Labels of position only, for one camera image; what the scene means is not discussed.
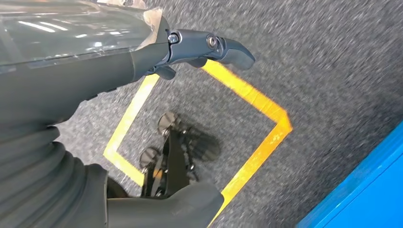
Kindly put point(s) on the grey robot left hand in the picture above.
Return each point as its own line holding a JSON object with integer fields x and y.
{"x": 63, "y": 63}

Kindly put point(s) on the blue metal shelf rack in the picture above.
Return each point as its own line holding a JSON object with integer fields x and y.
{"x": 371, "y": 195}

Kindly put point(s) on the black robot foot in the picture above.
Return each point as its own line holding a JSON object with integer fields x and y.
{"x": 174, "y": 154}

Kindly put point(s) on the yellow floor tape square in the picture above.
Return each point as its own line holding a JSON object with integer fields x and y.
{"x": 252, "y": 94}

